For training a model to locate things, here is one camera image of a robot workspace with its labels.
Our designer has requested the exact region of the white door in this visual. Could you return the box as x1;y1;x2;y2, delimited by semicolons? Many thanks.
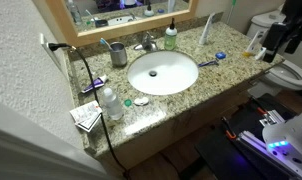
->
0;96;110;180

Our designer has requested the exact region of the black edged white card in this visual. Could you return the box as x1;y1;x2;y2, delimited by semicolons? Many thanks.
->
74;113;103;134

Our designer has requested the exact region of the purple toothpaste tube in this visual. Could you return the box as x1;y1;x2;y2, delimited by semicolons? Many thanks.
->
80;73;109;94

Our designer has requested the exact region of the white wall outlet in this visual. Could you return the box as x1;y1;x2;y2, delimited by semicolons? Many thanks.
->
39;32;67;73

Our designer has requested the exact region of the black orange clamp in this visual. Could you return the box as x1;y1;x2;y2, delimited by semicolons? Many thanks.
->
256;106;269;117
221;116;238;141

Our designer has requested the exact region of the clear plastic bottle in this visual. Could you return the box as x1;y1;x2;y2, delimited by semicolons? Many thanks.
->
101;87;125;121

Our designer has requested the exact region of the aluminum base rail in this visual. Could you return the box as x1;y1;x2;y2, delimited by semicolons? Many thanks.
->
236;109;292;168

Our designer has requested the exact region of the white paper packet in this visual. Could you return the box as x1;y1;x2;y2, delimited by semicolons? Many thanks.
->
69;99;103;125

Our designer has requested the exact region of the chrome faucet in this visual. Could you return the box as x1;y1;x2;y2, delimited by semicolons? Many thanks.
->
133;31;159;53

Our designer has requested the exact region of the white oval sink basin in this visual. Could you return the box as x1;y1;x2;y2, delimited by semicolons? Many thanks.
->
126;49;200;97

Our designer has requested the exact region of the wooden vanity cabinet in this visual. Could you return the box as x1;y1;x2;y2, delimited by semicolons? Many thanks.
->
90;66;285;176

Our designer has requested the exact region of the green white mop handle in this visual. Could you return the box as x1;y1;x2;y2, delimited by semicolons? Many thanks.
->
225;0;238;26

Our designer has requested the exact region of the white contact lens case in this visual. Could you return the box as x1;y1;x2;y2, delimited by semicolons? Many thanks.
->
133;96;150;107

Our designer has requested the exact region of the white toilet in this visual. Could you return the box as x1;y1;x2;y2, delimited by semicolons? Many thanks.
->
245;3;302;98

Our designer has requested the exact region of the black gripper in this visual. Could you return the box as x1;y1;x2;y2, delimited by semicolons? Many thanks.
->
262;0;302;64

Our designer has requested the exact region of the black robot cart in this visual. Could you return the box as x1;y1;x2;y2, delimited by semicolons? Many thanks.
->
194;93;302;180

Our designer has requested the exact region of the white tube yellow cap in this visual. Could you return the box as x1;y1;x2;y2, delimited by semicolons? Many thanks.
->
254;46;268;61

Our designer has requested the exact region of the green soap bottle black pump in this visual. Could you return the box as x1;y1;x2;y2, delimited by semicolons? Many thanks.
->
163;17;178;52

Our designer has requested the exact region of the black power cable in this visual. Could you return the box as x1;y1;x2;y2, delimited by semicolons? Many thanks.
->
45;42;132;180

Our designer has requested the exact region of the stainless steel tumbler cup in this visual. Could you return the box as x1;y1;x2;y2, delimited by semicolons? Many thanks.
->
109;41;129;68

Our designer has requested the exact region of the blue white toothbrush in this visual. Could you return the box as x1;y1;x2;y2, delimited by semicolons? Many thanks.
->
99;37;114;52

